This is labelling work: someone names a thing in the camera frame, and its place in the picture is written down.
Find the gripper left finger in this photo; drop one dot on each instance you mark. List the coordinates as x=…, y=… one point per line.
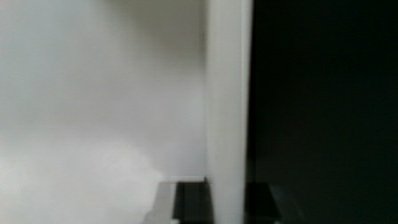
x=193, y=203

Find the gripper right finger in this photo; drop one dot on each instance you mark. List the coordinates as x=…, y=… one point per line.
x=262, y=212

